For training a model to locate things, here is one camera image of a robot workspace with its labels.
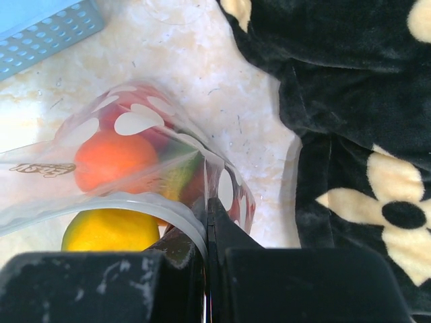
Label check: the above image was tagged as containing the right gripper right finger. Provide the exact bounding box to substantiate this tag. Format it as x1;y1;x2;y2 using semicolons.
207;198;410;322

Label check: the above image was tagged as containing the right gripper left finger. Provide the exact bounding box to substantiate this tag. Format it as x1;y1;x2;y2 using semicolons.
1;228;204;322

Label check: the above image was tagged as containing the yellow lemon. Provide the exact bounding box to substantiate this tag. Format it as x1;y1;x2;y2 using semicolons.
61;209;160;252

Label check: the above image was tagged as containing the orange fruit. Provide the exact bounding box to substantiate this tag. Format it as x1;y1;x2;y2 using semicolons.
74;131;159;192

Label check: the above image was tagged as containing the clear dotted zip bag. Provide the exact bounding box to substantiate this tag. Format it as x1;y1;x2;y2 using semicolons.
1;80;256;250

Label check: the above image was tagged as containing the red apple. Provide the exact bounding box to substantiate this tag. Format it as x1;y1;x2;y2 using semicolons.
94;84;175;152

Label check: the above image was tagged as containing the light blue plastic basket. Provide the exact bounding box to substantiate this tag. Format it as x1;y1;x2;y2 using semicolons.
1;0;104;81

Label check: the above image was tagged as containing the red yellow mango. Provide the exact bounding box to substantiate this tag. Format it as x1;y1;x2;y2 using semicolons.
179;163;256;234

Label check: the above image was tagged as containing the green orange mango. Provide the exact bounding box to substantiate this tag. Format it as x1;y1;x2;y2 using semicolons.
159;142;202;201

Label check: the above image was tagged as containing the black floral pillow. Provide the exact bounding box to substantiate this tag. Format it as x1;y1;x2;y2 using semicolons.
219;1;430;322

